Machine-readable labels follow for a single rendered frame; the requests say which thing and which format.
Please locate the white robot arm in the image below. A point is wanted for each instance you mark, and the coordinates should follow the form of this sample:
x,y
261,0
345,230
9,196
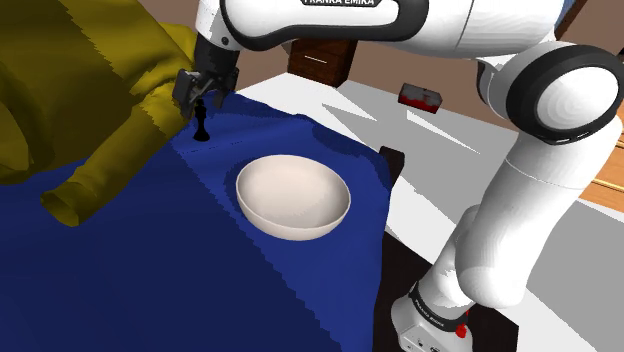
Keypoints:
x,y
516,204

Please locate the black chess piece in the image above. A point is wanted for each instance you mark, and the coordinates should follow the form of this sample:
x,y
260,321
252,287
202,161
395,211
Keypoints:
x,y
201,128

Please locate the dark robot stand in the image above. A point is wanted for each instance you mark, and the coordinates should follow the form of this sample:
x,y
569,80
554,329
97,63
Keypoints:
x,y
400,278

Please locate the red and grey box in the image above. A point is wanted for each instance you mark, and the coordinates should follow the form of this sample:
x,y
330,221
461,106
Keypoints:
x,y
420,98

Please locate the brown wooden cabinet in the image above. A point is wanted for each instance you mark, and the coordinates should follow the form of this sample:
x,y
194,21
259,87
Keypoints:
x,y
319,58

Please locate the bed with blue cover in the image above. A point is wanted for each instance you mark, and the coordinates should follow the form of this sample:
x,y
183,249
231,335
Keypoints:
x,y
146,273

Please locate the white bowl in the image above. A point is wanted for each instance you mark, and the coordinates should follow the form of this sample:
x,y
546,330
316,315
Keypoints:
x,y
292,195

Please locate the yellow blanket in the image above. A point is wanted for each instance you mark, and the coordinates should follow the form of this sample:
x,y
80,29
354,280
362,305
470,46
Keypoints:
x,y
83,88

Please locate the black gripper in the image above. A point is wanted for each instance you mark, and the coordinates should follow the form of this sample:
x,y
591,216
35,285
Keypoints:
x,y
216,62

